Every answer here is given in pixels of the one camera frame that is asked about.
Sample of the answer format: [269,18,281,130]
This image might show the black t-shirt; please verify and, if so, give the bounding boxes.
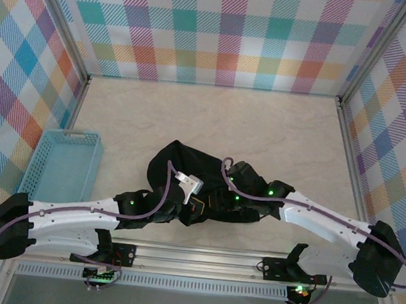
[140,137,273,235]

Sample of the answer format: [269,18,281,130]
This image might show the light blue plastic basket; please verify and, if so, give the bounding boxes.
[17,125,106,209]

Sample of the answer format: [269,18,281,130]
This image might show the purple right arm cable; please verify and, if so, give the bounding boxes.
[207,155,406,304]

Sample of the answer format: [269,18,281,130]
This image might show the grey slotted cable duct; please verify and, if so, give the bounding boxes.
[14,261,291,303]

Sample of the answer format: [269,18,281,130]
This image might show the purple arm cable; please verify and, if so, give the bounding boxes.
[0,142,188,297]
[207,155,406,304]

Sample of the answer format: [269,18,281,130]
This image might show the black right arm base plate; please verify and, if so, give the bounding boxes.
[261,255,330,286]

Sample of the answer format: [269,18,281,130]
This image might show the aluminium frame post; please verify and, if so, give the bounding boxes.
[337,0,406,111]
[21,0,100,85]

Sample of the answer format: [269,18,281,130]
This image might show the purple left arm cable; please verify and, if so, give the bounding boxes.
[0,142,188,297]

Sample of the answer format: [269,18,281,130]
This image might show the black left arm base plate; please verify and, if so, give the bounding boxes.
[69,238,138,269]

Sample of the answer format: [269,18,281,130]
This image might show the aluminium mounting rail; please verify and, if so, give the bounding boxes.
[0,224,401,300]

